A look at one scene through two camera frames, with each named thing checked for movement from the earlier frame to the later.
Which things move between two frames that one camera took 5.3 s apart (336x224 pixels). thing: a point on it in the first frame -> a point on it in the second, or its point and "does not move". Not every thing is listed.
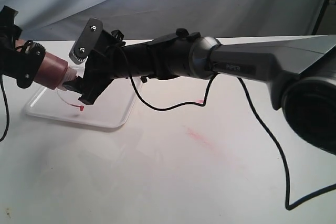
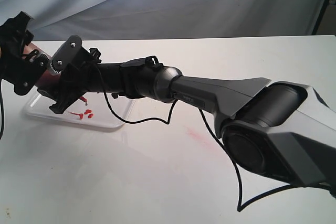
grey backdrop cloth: x=52 y=7 does not move
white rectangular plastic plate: x=109 y=109 does not move
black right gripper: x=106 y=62 -> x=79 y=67
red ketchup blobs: x=81 y=107 -> x=86 y=112
